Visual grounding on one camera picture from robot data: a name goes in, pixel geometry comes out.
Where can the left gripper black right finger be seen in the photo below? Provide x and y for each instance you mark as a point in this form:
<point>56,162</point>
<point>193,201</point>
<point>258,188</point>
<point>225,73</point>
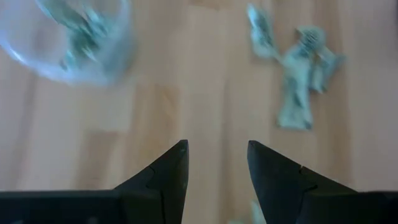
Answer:
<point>276,186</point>

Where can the green stevia sweetener packet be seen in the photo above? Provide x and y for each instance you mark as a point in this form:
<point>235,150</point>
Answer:
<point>295,81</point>
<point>261,34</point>
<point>84,43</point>
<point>62,12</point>
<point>255,214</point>

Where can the clear round plastic container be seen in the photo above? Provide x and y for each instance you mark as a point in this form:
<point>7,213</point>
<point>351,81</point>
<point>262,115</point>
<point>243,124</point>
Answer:
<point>119,46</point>

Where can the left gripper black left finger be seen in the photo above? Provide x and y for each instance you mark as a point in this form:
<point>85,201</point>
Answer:
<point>164,186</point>

